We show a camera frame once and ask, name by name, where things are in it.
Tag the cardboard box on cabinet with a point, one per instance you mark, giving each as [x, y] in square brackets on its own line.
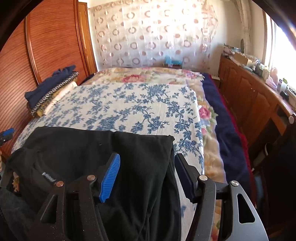
[243, 60]

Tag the circle patterned sheer curtain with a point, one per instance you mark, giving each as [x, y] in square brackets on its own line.
[141, 33]

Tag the blue floral white cloth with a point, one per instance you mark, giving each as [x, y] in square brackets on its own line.
[68, 113]

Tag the long wooden cabinet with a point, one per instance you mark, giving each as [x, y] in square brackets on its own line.
[252, 102]

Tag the folded navy blue garment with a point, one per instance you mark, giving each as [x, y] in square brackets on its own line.
[59, 79]

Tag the black t-shirt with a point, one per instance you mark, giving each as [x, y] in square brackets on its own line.
[144, 203]

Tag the pink bottle on cabinet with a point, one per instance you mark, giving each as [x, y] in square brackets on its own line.
[272, 81]

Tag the navy blue bed sheet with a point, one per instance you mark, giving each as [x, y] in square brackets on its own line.
[232, 143]

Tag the blue item on box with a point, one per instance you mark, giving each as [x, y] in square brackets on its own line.
[172, 62]

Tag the yellow folded garment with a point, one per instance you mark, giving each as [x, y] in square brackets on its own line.
[59, 96]

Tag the wooden framed window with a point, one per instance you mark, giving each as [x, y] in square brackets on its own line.
[279, 51]

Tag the dark patterned folded garment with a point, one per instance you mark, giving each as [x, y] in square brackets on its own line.
[40, 104]

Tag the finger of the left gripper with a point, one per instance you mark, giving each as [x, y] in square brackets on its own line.
[6, 136]

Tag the colourful floral quilt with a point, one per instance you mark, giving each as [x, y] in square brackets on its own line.
[157, 101]

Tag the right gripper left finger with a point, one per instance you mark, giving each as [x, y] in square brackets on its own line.
[69, 211]

